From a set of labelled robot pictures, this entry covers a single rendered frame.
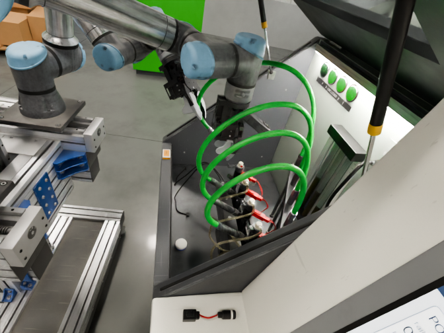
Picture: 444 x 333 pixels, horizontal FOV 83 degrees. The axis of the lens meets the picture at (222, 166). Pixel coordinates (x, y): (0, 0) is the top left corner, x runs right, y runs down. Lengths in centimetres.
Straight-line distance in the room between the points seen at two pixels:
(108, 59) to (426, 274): 81
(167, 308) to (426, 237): 52
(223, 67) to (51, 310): 137
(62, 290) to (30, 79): 101
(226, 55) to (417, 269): 49
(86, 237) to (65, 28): 112
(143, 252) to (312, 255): 149
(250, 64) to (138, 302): 147
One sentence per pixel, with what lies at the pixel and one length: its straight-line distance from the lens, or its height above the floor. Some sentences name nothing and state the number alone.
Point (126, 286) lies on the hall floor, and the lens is 178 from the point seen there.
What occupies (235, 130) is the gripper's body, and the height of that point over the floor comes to 126.
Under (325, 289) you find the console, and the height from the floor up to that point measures 123.
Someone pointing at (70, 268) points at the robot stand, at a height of 21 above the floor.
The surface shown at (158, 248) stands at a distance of 78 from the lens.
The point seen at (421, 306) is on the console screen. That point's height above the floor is 136.
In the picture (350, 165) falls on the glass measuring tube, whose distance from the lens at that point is 78.
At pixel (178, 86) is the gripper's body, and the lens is 85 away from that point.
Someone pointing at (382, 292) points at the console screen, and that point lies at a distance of 42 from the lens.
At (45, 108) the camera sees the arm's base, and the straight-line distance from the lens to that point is 115.
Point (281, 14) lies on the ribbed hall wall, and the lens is 734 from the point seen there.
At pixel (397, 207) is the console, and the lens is 41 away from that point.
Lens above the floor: 162
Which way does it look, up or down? 40 degrees down
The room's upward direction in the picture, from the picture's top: 13 degrees clockwise
